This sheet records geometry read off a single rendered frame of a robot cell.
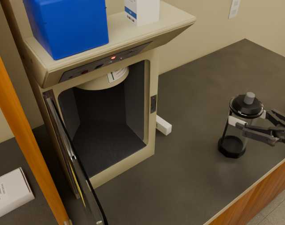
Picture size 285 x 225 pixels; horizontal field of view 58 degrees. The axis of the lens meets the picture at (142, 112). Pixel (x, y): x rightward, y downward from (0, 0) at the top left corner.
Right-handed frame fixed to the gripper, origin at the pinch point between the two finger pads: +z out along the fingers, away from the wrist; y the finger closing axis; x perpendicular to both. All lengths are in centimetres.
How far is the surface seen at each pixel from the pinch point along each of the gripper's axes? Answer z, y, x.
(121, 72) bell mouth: 12.5, 36.1, -25.8
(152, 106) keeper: 13.4, 27.4, -10.9
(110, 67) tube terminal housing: 9, 41, -30
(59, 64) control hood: -5, 56, -38
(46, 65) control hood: -5, 57, -39
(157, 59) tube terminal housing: 9.2, 26.4, -26.9
